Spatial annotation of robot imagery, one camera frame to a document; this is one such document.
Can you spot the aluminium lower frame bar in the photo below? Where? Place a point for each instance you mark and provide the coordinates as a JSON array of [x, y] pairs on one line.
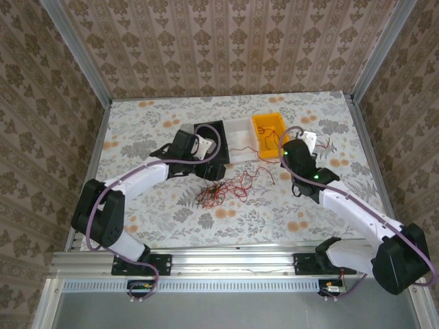
[[47, 308], [419, 315]]

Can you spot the black plastic bin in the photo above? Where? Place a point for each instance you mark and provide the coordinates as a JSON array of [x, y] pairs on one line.
[[223, 147]]

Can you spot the aluminium table side rail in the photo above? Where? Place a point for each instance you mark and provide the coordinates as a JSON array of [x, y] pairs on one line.
[[373, 154], [97, 138]]

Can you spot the aluminium mounting rail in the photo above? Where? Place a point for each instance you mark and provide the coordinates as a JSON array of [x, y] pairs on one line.
[[233, 262]]

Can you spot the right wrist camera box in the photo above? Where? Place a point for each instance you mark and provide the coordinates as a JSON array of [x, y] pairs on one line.
[[310, 137]]

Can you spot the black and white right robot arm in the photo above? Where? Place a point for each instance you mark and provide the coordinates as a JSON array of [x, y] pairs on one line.
[[360, 212]]

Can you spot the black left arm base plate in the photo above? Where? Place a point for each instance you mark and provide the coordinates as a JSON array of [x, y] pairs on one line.
[[161, 265]]

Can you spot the floral tablecloth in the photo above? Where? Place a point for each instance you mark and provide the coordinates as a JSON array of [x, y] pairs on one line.
[[240, 233]]

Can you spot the aluminium frame post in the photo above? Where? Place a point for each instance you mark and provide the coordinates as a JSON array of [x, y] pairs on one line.
[[79, 55], [380, 51]]

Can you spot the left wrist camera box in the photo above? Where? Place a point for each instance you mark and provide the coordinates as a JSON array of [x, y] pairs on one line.
[[205, 145]]

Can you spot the translucent white plastic bin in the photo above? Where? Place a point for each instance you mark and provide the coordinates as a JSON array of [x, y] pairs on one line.
[[240, 137]]

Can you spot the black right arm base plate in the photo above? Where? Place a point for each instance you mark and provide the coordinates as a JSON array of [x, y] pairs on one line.
[[302, 265]]

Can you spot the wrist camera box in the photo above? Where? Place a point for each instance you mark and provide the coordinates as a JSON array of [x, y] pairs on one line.
[[310, 137], [205, 145]]

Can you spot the yellow plastic bin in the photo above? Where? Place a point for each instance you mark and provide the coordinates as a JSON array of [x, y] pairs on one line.
[[274, 120]]

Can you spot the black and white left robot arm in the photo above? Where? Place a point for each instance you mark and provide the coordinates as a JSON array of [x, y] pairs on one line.
[[99, 212]]

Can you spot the small black controller board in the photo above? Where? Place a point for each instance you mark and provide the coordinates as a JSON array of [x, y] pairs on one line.
[[331, 289], [137, 289]]

